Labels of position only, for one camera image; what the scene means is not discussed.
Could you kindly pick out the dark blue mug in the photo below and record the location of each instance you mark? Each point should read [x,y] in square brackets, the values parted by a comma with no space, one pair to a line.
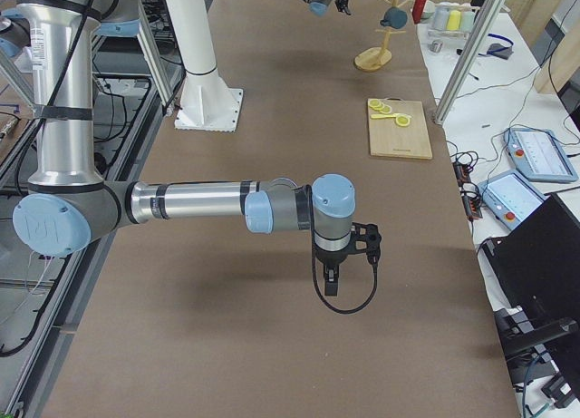
[395,18]

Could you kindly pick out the wooden cup rack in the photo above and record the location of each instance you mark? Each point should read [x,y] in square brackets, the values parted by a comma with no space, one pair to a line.
[374,58]

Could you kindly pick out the yellow cup on rack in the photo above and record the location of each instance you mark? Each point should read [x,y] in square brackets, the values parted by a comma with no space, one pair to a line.
[454,19]

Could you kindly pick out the light blue cup on rack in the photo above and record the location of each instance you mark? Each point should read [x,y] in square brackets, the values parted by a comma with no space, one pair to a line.
[466,22]

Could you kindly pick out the red thermos bottle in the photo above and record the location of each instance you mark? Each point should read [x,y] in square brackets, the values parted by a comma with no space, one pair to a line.
[417,10]

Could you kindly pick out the yellow plastic knife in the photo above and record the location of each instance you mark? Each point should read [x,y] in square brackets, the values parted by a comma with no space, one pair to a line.
[378,116]

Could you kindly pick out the lemon slice by knife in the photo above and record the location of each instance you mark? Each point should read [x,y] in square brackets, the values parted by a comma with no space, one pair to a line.
[402,120]

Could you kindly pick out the wooden cutting board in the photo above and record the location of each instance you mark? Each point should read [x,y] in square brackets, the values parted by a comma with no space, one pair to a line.
[389,140]

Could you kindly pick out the black power strip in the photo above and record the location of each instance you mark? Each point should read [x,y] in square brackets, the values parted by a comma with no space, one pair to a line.
[468,191]

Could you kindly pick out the near teach pendant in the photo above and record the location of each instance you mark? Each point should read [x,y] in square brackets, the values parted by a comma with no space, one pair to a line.
[510,197]

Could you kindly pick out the teach pendant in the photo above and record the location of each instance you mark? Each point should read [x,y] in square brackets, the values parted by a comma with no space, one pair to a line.
[510,197]
[538,156]

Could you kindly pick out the black monitor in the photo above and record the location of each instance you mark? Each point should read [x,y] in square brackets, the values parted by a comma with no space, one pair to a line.
[537,266]

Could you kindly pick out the far teach pendant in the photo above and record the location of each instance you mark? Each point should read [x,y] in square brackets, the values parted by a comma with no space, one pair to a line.
[538,156]

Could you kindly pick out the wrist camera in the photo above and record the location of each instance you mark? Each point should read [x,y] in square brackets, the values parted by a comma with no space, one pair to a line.
[366,239]

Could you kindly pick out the aluminium frame post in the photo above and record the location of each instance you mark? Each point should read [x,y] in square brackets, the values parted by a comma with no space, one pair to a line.
[488,13]

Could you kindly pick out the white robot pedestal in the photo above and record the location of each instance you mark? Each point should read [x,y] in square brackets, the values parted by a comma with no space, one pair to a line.
[206,102]

